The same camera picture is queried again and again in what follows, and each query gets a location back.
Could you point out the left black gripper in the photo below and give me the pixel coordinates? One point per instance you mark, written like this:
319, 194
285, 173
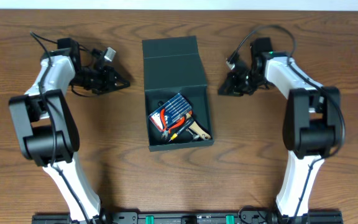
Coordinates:
107, 79

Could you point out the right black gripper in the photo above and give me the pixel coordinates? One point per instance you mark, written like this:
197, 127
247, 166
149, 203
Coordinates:
229, 86

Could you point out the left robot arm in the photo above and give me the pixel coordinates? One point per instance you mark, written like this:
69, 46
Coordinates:
46, 130

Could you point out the black mounting rail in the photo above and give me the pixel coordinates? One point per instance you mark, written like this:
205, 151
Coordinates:
245, 216

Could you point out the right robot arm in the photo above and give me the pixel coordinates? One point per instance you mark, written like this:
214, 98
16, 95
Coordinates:
313, 126

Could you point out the blue precision screwdriver set case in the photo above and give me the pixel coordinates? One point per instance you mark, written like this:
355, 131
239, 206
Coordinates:
170, 112

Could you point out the black yellow screwdriver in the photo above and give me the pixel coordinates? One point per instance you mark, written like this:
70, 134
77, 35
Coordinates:
185, 126

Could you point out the orange scraper wooden handle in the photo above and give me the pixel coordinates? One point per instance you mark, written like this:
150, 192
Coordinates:
196, 130

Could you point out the dark green box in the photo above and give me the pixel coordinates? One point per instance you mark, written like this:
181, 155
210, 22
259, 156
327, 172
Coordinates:
173, 66

